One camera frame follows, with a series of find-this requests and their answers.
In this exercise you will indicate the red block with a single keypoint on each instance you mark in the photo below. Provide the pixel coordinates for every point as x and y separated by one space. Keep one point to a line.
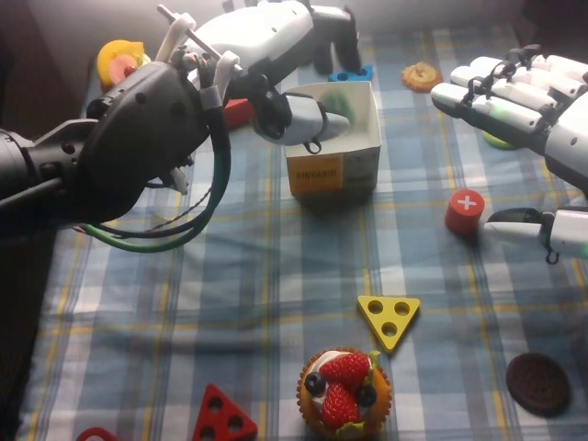
239 112

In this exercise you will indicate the yellow pink toy fruit cake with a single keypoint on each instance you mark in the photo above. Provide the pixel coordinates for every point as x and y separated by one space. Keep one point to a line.
117 62

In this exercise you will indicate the green toy piece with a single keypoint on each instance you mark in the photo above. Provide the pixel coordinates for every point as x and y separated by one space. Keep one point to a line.
498 141

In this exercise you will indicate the red triangle block three holes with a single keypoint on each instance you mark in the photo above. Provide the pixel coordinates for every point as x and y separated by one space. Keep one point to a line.
220 415

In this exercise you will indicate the round chocolate cookie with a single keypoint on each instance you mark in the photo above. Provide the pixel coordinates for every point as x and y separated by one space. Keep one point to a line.
537 383

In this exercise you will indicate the paper call bell box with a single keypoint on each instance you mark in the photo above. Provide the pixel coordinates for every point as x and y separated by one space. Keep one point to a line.
358 170

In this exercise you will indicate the strawberry fruit tart toy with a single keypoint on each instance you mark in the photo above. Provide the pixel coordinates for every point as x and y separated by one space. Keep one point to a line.
344 390

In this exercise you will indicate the round tan biscuit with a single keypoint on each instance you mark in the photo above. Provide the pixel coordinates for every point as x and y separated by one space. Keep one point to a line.
420 77

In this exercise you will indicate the blue block with holes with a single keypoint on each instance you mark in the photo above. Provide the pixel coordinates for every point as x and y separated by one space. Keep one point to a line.
351 73

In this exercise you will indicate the red cylinder white cross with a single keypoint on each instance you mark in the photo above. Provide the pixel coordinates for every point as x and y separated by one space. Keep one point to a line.
461 216

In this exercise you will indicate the blue plaid tablecloth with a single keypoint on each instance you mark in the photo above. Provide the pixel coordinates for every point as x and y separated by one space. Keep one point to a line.
229 298

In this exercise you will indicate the yellow triangle block three holes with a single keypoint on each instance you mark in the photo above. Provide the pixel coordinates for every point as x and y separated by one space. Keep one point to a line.
388 328

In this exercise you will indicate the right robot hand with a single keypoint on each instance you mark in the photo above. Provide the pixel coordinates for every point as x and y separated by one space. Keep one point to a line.
514 101

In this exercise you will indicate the green cylinder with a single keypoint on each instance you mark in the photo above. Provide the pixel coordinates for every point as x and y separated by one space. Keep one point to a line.
341 103

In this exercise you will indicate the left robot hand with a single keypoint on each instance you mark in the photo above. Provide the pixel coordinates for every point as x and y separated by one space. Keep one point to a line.
266 41

